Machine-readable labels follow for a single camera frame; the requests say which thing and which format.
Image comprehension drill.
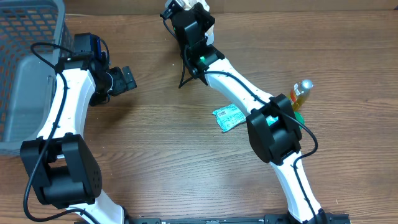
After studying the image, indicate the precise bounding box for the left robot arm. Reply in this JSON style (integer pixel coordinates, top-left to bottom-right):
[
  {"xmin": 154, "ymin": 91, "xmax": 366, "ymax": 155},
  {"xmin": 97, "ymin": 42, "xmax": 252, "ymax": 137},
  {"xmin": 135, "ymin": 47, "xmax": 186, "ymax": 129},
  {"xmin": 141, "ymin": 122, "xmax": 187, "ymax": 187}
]
[{"xmin": 20, "ymin": 33, "xmax": 137, "ymax": 223}]

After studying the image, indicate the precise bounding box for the yellow dish soap bottle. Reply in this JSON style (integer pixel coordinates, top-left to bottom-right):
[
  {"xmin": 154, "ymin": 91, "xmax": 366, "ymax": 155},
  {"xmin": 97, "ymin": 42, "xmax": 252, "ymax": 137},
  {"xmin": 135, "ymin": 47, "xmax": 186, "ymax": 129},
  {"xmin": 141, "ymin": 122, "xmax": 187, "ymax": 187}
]
[{"xmin": 288, "ymin": 79, "xmax": 313, "ymax": 111}]

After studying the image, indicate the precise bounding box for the teal wafer packet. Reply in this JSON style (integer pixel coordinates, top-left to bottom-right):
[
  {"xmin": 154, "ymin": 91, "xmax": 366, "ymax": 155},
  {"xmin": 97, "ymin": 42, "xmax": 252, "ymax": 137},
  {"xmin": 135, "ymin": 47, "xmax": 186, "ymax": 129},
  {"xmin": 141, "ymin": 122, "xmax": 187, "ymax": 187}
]
[{"xmin": 212, "ymin": 104, "xmax": 246, "ymax": 133}]

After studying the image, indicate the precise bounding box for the grey plastic shopping basket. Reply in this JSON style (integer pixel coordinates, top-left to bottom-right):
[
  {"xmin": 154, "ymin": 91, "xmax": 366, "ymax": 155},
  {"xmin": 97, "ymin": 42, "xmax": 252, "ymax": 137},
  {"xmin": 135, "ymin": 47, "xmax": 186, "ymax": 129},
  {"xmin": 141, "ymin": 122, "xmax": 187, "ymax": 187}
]
[{"xmin": 1, "ymin": 0, "xmax": 73, "ymax": 156}]

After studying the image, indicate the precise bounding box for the white barcode scanner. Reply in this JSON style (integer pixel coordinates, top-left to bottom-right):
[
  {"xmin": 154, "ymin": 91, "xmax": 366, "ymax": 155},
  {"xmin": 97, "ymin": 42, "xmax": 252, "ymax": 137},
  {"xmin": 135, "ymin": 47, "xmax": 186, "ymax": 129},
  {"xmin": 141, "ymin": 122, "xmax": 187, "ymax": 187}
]
[{"xmin": 205, "ymin": 26, "xmax": 215, "ymax": 45}]

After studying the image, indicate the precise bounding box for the green lidded jar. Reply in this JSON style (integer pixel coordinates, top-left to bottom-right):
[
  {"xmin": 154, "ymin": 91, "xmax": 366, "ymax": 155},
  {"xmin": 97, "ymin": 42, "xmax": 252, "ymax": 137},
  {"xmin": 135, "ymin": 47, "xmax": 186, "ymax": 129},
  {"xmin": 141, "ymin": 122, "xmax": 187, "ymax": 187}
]
[{"xmin": 294, "ymin": 111, "xmax": 305, "ymax": 124}]

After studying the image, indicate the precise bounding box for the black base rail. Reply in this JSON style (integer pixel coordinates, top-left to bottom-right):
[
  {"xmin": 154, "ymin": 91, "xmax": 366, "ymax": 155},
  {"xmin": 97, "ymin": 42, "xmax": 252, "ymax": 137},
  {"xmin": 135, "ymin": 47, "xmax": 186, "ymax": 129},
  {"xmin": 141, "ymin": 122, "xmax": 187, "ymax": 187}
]
[{"xmin": 126, "ymin": 212, "xmax": 351, "ymax": 224}]

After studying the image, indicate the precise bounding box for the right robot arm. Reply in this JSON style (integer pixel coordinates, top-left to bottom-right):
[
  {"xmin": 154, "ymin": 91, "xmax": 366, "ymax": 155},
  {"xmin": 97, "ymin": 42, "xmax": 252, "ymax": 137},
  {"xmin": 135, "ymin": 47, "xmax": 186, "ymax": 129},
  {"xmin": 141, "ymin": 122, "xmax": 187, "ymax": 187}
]
[{"xmin": 160, "ymin": 1, "xmax": 327, "ymax": 223}]

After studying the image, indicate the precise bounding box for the teal tissue pack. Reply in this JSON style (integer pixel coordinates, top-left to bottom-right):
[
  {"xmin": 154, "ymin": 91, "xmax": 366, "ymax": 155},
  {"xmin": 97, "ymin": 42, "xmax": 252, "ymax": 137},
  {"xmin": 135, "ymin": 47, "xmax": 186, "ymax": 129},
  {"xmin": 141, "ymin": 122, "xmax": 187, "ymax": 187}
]
[{"xmin": 266, "ymin": 116, "xmax": 279, "ymax": 126}]

